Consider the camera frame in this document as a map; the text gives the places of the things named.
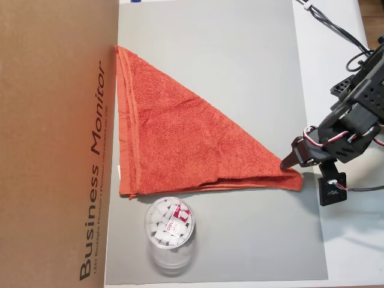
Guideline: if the red white label card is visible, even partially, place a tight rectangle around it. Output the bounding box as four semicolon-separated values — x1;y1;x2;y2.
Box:
164;203;191;236

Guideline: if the orange terry towel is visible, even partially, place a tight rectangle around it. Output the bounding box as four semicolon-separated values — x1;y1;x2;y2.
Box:
115;44;303;200

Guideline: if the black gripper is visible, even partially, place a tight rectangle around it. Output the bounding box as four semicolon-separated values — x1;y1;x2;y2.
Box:
280;127;331;170

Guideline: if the red white servo wire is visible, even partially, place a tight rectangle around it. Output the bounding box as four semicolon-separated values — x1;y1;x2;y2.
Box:
302;124;380;149

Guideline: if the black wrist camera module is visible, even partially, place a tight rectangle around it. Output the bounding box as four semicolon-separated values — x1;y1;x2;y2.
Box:
317;160;348;208

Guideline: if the brown cardboard monitor box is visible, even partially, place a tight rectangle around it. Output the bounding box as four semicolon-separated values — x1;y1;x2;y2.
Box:
0;0;121;288

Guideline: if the clear jar of white cubes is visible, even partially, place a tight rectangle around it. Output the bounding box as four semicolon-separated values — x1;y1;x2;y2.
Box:
143;196;199;277

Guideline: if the grey rectangular mat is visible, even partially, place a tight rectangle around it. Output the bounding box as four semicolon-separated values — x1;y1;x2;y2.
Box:
104;0;329;286

